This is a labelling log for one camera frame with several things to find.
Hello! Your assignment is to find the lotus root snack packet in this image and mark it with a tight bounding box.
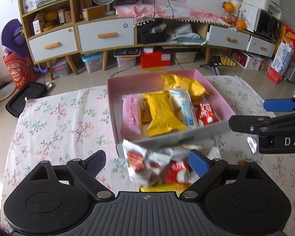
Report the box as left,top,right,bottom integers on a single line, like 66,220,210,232
140,96,152,124

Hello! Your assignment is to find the small silver snack packet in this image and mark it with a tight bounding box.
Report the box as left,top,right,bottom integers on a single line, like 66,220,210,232
247,135,258,154

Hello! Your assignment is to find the red strawberry candy packet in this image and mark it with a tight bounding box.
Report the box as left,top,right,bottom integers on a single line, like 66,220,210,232
194,103,219,127

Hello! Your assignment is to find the red gift bag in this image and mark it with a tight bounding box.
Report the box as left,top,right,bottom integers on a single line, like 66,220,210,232
3,53,38,89

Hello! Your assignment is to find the striped yellow snack pack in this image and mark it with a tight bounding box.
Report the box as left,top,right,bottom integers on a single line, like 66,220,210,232
141,91,186,137

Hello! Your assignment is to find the floral tablecloth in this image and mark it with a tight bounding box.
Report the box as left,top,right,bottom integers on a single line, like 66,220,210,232
2,86,295,235

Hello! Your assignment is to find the wooden TV cabinet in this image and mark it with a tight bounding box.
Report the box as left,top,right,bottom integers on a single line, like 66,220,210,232
18,0,275,72

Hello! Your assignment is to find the yellow blue-label snack pack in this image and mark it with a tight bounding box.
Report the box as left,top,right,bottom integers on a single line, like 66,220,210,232
139,183,190,197

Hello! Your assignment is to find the white microwave oven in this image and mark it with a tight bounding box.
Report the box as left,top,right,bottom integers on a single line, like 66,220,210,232
239,3,281,40

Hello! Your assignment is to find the orange fruit lower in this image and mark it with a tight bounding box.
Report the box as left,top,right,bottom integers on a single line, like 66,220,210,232
235,19,247,30

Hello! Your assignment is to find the orange fruit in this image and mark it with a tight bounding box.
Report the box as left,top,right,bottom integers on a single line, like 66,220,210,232
235,19,247,30
222,2,235,13

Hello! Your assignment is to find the white snack bag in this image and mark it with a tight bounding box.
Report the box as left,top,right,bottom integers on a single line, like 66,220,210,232
157,144,222,161

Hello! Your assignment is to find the white milk bread pack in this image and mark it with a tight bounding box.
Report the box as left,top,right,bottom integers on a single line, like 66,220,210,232
168,89,198,130

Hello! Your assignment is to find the pink wafer pack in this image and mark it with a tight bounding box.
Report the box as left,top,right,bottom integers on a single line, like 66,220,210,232
120,94,142,141

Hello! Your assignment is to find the black handheld camera tripod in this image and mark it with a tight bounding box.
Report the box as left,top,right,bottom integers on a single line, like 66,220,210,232
199,55,222,76

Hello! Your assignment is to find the red storage box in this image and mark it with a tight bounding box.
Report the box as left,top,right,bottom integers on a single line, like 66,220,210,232
139,51,171,69

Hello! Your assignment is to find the red white candy packet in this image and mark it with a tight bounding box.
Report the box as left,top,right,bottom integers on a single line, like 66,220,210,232
165,159,200,185

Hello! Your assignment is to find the puffy yellow snack bag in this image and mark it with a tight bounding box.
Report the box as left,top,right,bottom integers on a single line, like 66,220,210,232
161,74,208,101

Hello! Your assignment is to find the pink cardboard box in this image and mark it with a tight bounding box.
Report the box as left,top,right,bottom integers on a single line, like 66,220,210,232
108,69,234,157

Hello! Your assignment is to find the purple plush toy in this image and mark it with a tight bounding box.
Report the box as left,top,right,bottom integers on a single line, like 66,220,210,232
1,18,50,74

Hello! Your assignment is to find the black grill tray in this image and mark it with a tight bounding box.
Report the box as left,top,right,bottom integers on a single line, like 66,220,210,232
5,82,47,118

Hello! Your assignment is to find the white nut snack packet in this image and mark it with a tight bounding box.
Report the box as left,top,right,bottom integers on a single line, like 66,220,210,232
123,140,172,186

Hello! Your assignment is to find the pink cabinet cloth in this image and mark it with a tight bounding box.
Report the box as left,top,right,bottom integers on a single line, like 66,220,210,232
114,4,229,26

